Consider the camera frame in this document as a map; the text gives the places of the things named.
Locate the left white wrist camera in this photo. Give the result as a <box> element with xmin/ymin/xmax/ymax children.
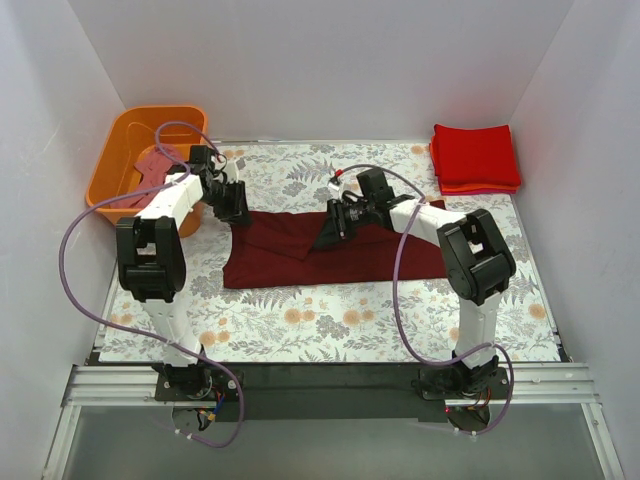
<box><xmin>212</xmin><ymin>154</ymin><xmax>240</xmax><ymax>184</ymax></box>

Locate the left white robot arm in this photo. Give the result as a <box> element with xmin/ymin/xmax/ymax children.
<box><xmin>116</xmin><ymin>145</ymin><xmax>251</xmax><ymax>399</ymax></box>

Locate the pink t shirt in basket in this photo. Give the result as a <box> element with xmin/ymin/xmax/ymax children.
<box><xmin>110</xmin><ymin>144</ymin><xmax>185</xmax><ymax>209</ymax></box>

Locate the floral table mat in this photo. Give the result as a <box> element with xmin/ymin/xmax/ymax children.
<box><xmin>97</xmin><ymin>140</ymin><xmax>562</xmax><ymax>364</ymax></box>

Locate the red folded t shirt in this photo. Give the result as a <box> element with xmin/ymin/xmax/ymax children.
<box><xmin>430</xmin><ymin>124</ymin><xmax>521</xmax><ymax>188</ymax></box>

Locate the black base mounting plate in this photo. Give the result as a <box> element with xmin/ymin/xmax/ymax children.
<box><xmin>152</xmin><ymin>359</ymin><xmax>513</xmax><ymax>430</ymax></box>

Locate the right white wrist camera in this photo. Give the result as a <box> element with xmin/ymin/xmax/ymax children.
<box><xmin>327</xmin><ymin>169</ymin><xmax>344</xmax><ymax>200</ymax></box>

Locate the orange folded t shirt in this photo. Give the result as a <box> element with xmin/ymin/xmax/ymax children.
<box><xmin>439</xmin><ymin>182</ymin><xmax>518</xmax><ymax>196</ymax></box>

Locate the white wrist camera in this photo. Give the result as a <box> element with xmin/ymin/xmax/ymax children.
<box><xmin>212</xmin><ymin>154</ymin><xmax>240</xmax><ymax>184</ymax></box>
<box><xmin>327</xmin><ymin>169</ymin><xmax>344</xmax><ymax>200</ymax></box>

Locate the aluminium frame rail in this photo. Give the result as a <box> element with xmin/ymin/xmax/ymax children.
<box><xmin>43</xmin><ymin>362</ymin><xmax>624</xmax><ymax>479</ymax></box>

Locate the dark maroon t shirt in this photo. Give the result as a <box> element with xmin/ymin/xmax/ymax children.
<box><xmin>221</xmin><ymin>199</ymin><xmax>449</xmax><ymax>290</ymax></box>

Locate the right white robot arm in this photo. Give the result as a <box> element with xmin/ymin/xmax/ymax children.
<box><xmin>313</xmin><ymin>164</ymin><xmax>516</xmax><ymax>397</ymax></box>

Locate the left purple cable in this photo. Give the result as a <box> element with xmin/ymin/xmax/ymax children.
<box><xmin>57</xmin><ymin>121</ymin><xmax>246</xmax><ymax>449</ymax></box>

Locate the orange plastic basket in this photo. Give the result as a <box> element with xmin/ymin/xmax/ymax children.
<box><xmin>86</xmin><ymin>105</ymin><xmax>208</xmax><ymax>206</ymax></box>

